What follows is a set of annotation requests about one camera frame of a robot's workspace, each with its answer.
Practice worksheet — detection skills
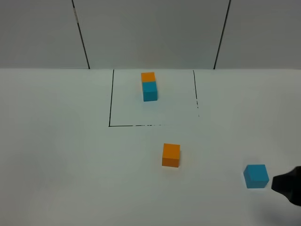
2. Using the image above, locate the template orange cube block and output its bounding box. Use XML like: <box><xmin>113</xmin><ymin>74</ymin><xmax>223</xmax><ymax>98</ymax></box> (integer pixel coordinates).
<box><xmin>141</xmin><ymin>72</ymin><xmax>156</xmax><ymax>83</ymax></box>

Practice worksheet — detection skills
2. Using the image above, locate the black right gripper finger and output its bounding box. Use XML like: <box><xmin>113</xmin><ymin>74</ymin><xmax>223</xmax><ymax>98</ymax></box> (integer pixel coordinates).
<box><xmin>271</xmin><ymin>166</ymin><xmax>301</xmax><ymax>206</ymax></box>

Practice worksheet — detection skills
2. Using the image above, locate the template blue cube block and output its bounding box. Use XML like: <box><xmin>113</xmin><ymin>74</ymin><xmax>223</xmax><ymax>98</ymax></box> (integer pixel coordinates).
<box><xmin>142</xmin><ymin>81</ymin><xmax>158</xmax><ymax>102</ymax></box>

